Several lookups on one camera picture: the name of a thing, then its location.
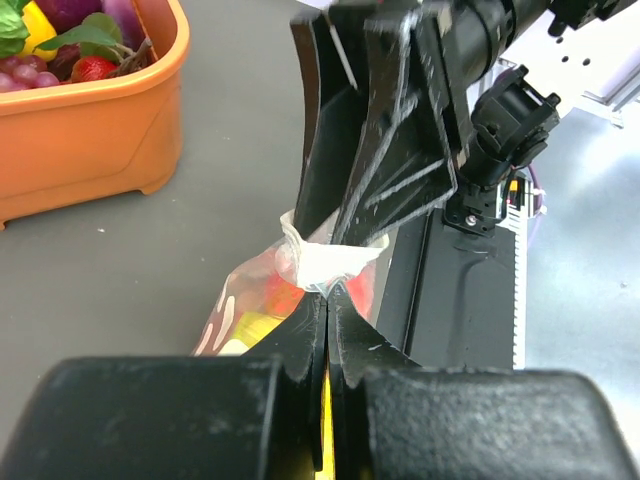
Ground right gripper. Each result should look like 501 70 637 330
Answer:
290 1 548 246

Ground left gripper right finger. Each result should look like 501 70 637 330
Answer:
327 285 639 479

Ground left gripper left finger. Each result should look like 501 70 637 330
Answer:
0 294 329 480

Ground fake yellow banana bunch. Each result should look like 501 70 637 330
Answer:
249 304 327 479

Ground polka dot zip bag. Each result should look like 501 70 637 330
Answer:
191 208 392 480

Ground fake red tomato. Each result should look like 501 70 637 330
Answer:
264 266 375 319

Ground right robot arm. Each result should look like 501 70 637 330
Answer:
290 1 639 246

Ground fake purple onion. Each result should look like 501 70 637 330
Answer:
36 0 102 34

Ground fake purple grapes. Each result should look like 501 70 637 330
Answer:
1 55 60 93

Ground fake green lettuce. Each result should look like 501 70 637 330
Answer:
0 0 29 58

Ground orange plastic bin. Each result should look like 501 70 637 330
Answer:
1 0 190 222

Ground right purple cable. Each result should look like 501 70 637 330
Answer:
519 164 549 241

